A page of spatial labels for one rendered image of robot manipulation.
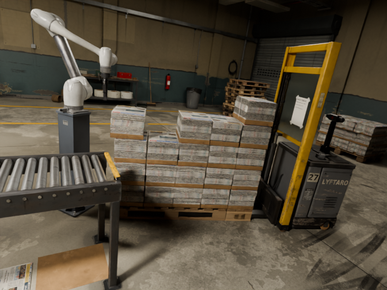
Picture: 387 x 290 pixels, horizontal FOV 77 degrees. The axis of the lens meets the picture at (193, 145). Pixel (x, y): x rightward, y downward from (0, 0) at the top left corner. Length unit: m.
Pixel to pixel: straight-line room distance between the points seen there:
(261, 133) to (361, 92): 6.24
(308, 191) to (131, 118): 1.87
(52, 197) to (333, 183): 2.47
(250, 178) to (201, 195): 0.53
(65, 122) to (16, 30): 6.46
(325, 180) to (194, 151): 1.36
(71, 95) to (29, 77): 6.41
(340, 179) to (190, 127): 1.61
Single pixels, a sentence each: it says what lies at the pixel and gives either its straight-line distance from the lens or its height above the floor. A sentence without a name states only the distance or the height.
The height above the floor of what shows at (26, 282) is 0.01.
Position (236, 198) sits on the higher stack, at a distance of 2.63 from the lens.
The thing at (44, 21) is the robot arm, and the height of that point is 1.71.
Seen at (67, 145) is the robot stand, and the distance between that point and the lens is 2.46.
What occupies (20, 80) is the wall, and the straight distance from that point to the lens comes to 8.76.
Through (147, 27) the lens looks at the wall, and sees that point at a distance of 9.14.
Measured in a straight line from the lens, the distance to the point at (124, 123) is 2.19.
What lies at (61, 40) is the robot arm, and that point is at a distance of 2.60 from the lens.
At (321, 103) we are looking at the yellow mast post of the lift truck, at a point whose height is 1.35.
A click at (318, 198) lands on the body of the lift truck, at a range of 2.85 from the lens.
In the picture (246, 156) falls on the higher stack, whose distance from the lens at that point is 2.44.
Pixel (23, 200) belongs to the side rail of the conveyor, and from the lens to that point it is 1.52.
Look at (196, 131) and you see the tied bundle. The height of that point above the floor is 0.95.
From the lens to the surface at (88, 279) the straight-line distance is 2.09.
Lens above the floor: 1.51
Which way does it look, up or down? 18 degrees down
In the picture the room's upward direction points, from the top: 8 degrees clockwise
